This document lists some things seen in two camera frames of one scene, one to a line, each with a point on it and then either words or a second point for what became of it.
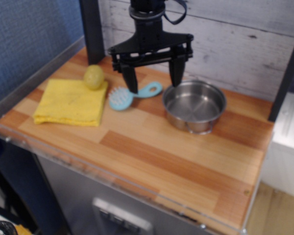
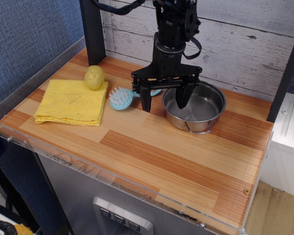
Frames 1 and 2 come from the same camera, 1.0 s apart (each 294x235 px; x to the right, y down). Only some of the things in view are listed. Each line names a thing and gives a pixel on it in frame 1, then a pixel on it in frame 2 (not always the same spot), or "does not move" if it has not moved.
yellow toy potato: x=93 y=77 does not move
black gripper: x=150 y=43 → x=165 y=71
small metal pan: x=193 y=105 does not move
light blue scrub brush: x=121 y=98 does not move
